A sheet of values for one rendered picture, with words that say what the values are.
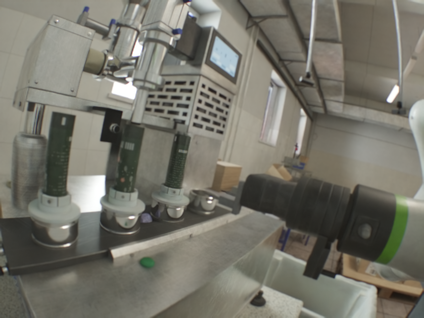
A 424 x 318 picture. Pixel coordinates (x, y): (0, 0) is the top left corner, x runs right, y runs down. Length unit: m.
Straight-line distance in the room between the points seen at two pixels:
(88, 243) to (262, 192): 0.24
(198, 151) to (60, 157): 0.36
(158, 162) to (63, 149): 0.30
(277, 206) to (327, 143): 10.22
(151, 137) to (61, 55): 0.30
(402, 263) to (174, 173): 0.37
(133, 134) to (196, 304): 0.25
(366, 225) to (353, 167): 10.17
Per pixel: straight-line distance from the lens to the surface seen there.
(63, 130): 0.27
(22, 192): 0.42
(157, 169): 0.52
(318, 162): 10.45
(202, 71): 0.50
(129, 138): 0.32
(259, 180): 0.29
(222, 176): 1.96
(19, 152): 0.40
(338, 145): 10.47
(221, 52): 0.58
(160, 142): 0.52
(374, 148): 10.59
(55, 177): 0.28
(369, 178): 10.50
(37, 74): 0.36
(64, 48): 0.38
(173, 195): 0.40
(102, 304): 0.24
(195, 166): 0.55
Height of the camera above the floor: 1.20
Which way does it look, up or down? 5 degrees down
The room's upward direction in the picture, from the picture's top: 13 degrees clockwise
